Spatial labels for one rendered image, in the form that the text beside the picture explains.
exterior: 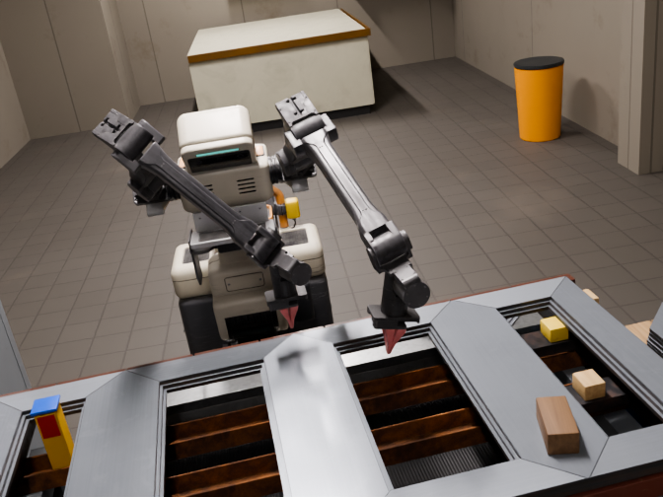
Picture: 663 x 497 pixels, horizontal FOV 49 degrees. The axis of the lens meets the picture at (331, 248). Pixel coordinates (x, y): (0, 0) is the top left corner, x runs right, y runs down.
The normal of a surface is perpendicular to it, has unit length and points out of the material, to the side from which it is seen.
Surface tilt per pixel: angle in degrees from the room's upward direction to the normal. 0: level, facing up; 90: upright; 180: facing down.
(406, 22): 90
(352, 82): 90
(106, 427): 0
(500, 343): 0
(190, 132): 42
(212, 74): 90
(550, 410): 0
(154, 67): 90
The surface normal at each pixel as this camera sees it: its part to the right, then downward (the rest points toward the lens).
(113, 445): -0.13, -0.91
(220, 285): 0.13, 0.51
